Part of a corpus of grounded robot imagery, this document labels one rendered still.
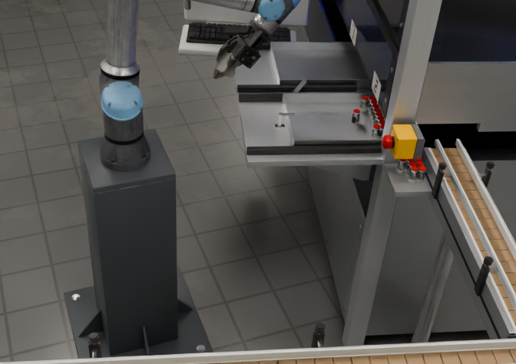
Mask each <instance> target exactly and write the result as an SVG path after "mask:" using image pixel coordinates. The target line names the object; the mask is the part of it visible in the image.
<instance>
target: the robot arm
mask: <svg viewBox="0 0 516 364"><path fill-rule="evenodd" d="M190 1H194V2H202V3H206V4H210V5H217V6H222V7H226V8H233V9H237V10H242V11H246V12H253V13H256V14H255V15H254V16H253V19H252V20H251V22H250V24H251V25H252V26H253V27H252V28H251V27H227V29H226V31H225V32H224V33H225V34H226V35H227V36H228V37H229V38H231V39H230V40H227V42H226V43H225V44H224V45H223V46H222V47H221V48H220V50H219V53H218V55H217V59H216V62H215V65H214V69H213V78H215V79H217V78H221V77H223V76H224V75H226V76H227V77H229V78H232V77H233V76H234V75H235V70H236V68H237V67H238V66H241V65H245V66H246V67H247V68H249V69H251V68H252V67H253V66H254V64H255V63H256V62H257V61H258V60H259V59H260V57H261V55H260V54H259V49H258V48H259V47H260V46H261V44H262V43H264V42H265V41H267V42H268V41H269V40H270V37H269V36H270V34H272V33H273V32H274V31H275V30H276V29H277V27H278V26H279V25H280V24H281V23H282V22H283V20H284V19H285V18H286V17H287V16H288V14H289V13H290V12H291V11H292V10H293V9H294V8H295V7H296V6H297V5H298V4H299V2H300V0H190ZM137 12H138V0H107V51H106V58H105V59H104V60H103V61H102V62H101V73H100V76H99V85H100V89H101V106H102V112H103V122H104V140H103V143H102V146H101V152H100V154H101V162H102V164H103V165H104V166H105V167H107V168H109V169H112V170H116V171H132V170H137V169H139V168H142V167H143V166H144V165H146V164H147V163H148V161H149V160H150V158H151V149H150V147H149V144H148V142H147V140H146V138H145V136H144V121H143V98H142V94H141V91H140V89H139V77H140V65H139V64H138V62H137V61H135V54H136V40H137ZM257 49H258V51H257ZM230 53H232V56H233V58H231V54H230Z"/></svg>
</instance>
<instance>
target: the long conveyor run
mask: <svg viewBox="0 0 516 364"><path fill-rule="evenodd" d="M325 328H326V327H325V325H324V324H323V323H317V324H316V326H315V332H313V339H312V345H311V348H303V349H271V350H254V351H238V352H205V353H189V354H173V355H155V356H124V357H107V358H102V351H101V342H98V341H99V335H98V334H97V333H91V334H89V336H88V341H89V343H88V348H89V355H90V359H59V360H42V361H25V362H0V364H516V339H483V340H467V341H451V342H418V343H402V344H385V345H368V346H337V347H323V343H324V339H325Z"/></svg>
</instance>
